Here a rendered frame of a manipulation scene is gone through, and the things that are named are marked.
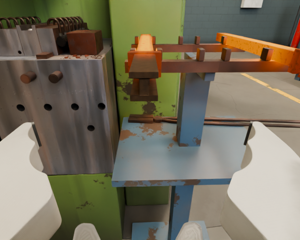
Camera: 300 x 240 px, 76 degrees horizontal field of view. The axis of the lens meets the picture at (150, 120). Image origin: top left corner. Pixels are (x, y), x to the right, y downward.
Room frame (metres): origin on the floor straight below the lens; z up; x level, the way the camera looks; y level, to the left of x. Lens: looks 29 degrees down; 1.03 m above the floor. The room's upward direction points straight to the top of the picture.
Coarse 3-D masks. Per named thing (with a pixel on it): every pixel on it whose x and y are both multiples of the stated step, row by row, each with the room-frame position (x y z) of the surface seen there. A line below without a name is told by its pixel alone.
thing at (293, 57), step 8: (216, 40) 0.64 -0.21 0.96; (232, 40) 0.53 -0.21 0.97; (240, 40) 0.49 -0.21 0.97; (248, 40) 0.46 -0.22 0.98; (256, 40) 0.45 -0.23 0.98; (240, 48) 0.48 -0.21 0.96; (248, 48) 0.45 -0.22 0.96; (256, 48) 0.42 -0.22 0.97; (272, 48) 0.37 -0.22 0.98; (280, 48) 0.35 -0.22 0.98; (288, 48) 0.35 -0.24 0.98; (296, 48) 0.35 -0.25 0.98; (272, 56) 0.36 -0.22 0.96; (280, 56) 0.34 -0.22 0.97; (288, 56) 0.32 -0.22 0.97; (296, 56) 0.29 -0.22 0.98; (288, 64) 0.32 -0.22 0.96; (296, 64) 0.29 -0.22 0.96; (296, 72) 0.29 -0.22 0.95
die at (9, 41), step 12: (60, 24) 0.83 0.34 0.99; (84, 24) 1.00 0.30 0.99; (0, 36) 0.62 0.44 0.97; (12, 36) 0.62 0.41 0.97; (24, 36) 0.62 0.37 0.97; (36, 36) 0.62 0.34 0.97; (48, 36) 0.62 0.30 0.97; (0, 48) 0.62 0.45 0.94; (12, 48) 0.62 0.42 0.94; (24, 48) 0.62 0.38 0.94; (36, 48) 0.62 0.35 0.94; (48, 48) 0.62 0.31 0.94; (60, 48) 0.66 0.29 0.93
